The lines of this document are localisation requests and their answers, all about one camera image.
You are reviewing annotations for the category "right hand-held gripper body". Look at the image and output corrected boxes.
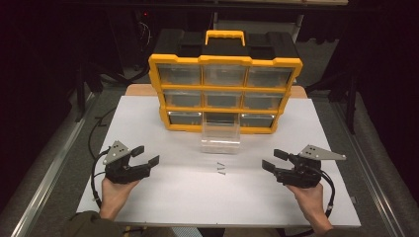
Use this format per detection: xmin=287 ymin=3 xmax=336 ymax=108
xmin=272 ymin=144 xmax=348 ymax=190

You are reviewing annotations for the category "right hand-held gripper cable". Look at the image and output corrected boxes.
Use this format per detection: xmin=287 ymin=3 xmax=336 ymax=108
xmin=315 ymin=167 xmax=337 ymax=219

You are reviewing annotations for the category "black metal stand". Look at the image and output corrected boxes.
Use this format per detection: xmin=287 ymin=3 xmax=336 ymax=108
xmin=305 ymin=69 xmax=361 ymax=135
xmin=73 ymin=61 xmax=104 ymax=123

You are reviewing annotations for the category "yellow black organizer cabinet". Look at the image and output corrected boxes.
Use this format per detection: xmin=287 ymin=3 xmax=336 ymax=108
xmin=147 ymin=29 xmax=304 ymax=135

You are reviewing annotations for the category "metal floor rail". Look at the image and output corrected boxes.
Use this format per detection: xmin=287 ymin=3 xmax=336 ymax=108
xmin=331 ymin=101 xmax=410 ymax=237
xmin=11 ymin=93 xmax=97 ymax=237

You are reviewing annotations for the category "white board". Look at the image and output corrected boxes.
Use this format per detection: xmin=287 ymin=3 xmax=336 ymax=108
xmin=75 ymin=95 xmax=362 ymax=229

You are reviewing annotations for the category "hand-held gripper cable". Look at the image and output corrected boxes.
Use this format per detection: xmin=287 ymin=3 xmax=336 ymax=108
xmin=315 ymin=167 xmax=337 ymax=219
xmin=90 ymin=148 xmax=111 ymax=209

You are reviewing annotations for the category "clear plastic screw drawer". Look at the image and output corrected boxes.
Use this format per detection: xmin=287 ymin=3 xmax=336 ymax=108
xmin=200 ymin=113 xmax=242 ymax=155

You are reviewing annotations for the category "bundle of thin wires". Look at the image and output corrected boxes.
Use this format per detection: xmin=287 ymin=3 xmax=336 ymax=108
xmin=137 ymin=20 xmax=153 ymax=46

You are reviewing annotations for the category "person's left hand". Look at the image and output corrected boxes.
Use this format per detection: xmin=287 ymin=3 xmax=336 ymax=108
xmin=99 ymin=178 xmax=141 ymax=221

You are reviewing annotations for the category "left hand-held gripper cable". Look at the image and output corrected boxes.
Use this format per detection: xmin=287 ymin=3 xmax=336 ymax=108
xmin=90 ymin=148 xmax=111 ymax=209

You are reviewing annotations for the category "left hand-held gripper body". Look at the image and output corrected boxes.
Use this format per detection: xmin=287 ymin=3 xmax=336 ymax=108
xmin=102 ymin=139 xmax=153 ymax=185

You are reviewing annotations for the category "black floor cable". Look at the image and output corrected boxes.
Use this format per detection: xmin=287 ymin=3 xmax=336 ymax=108
xmin=87 ymin=106 xmax=119 ymax=159

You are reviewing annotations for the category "person's right hand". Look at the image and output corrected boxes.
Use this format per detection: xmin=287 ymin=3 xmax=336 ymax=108
xmin=285 ymin=183 xmax=334 ymax=236

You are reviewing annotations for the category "group of clear organizer bins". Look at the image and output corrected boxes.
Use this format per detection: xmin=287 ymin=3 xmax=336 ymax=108
xmin=156 ymin=63 xmax=294 ymax=129

